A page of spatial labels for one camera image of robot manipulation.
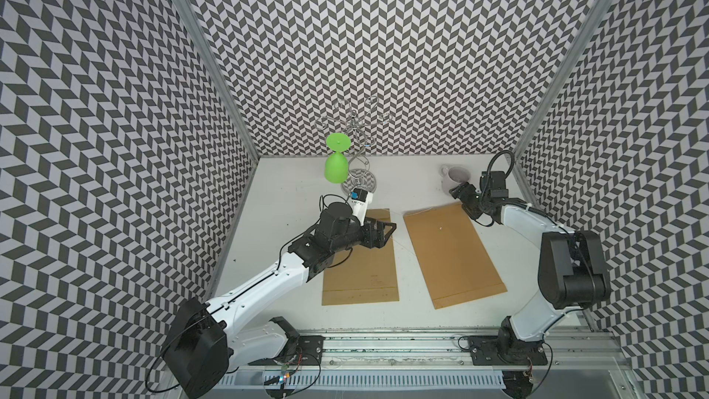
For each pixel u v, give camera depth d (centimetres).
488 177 73
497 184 74
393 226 72
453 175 105
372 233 65
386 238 68
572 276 47
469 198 85
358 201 68
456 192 85
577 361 73
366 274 86
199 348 39
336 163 85
